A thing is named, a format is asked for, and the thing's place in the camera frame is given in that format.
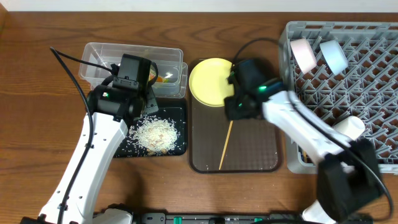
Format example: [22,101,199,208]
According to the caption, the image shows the yellow plate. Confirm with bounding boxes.
[189,58,234,107]

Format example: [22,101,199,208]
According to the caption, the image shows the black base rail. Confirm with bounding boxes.
[93,203,312,224]

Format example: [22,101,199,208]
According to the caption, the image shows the rice food scraps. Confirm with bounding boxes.
[121,115,186,157]

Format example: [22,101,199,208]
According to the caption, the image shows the small white cup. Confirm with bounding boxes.
[333,116,365,140]

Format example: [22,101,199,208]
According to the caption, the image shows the brown serving tray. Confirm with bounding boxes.
[190,95,282,174]

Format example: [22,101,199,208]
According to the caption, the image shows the yellow green snack wrapper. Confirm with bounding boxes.
[149,69,169,83]

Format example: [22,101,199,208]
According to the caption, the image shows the pink white bowl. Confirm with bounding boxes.
[290,39,317,74]

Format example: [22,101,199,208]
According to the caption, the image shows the light blue bowl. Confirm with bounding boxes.
[320,40,348,75]

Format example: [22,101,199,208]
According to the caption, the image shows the grey dishwasher rack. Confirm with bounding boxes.
[279,21,397,174]

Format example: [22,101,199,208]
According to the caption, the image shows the clear plastic waste bin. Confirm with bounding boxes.
[81,42,188,98]

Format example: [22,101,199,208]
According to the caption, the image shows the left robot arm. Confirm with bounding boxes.
[21,54,159,223]

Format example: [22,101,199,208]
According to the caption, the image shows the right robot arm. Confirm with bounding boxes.
[224,59,386,223]

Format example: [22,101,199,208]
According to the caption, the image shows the black waste tray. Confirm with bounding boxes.
[114,98,187,158]

